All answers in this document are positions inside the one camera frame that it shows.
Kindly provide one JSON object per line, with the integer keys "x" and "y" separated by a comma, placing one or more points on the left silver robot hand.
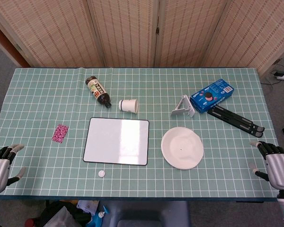
{"x": 0, "y": 170}

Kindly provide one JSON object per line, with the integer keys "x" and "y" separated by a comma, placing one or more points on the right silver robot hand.
{"x": 280, "y": 170}

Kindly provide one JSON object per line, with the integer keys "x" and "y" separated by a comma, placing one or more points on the pink patterned rectangular patch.
{"x": 60, "y": 133}

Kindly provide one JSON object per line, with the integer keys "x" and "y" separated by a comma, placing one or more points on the small white round cap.
{"x": 101, "y": 173}

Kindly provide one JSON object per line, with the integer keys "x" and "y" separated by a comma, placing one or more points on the white board tablet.
{"x": 116, "y": 142}

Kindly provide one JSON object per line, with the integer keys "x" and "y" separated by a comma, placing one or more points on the red round cap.
{"x": 29, "y": 222}

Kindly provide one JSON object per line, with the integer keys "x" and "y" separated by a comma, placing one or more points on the black folding laptop stand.
{"x": 236, "y": 120}

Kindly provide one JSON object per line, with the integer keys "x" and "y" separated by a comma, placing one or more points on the grey plastic bag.
{"x": 59, "y": 217}

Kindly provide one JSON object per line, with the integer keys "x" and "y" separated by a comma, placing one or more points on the green grid tablecloth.
{"x": 49, "y": 94}

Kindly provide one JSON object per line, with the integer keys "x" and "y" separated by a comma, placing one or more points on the black bag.
{"x": 80, "y": 215}

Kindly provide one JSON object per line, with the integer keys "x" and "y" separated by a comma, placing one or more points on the white crumpled cloth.
{"x": 87, "y": 206}

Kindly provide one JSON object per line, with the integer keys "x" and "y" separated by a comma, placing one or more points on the blue Oreo cookie box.
{"x": 211, "y": 97}

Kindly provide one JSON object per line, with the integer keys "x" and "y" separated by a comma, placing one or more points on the white paper plate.
{"x": 182, "y": 147}

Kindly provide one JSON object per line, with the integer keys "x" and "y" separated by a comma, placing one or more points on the white folding phone stand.
{"x": 190, "y": 110}

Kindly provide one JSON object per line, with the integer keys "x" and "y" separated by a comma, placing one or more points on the blue white spray bottle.
{"x": 98, "y": 216}

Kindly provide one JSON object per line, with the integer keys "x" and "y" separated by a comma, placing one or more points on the dark tea bottle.
{"x": 98, "y": 91}

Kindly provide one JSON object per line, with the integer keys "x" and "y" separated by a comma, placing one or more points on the grey blue chair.
{"x": 146, "y": 212}

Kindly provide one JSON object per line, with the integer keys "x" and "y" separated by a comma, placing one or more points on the white paper cup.
{"x": 129, "y": 105}

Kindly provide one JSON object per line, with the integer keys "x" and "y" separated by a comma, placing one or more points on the bamboo folding screen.
{"x": 127, "y": 33}

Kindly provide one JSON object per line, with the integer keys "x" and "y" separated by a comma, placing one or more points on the brown wooden door frame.
{"x": 4, "y": 42}

